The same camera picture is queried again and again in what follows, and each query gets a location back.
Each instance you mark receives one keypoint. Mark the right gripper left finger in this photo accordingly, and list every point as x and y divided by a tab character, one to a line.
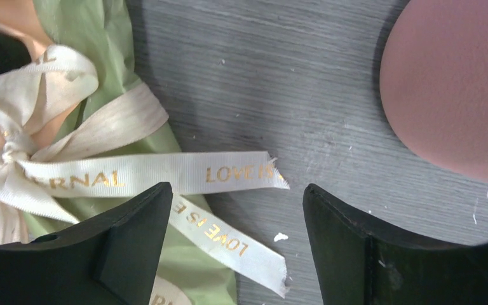
110	258

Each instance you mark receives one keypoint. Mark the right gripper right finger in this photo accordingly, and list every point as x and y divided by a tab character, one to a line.
361	259

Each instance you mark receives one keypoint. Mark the cream printed ribbon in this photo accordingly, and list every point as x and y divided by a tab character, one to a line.
32	178

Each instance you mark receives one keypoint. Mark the green orange flower bouquet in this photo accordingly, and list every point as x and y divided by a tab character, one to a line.
102	32

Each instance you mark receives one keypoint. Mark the pink cylindrical vase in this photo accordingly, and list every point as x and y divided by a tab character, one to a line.
434	83

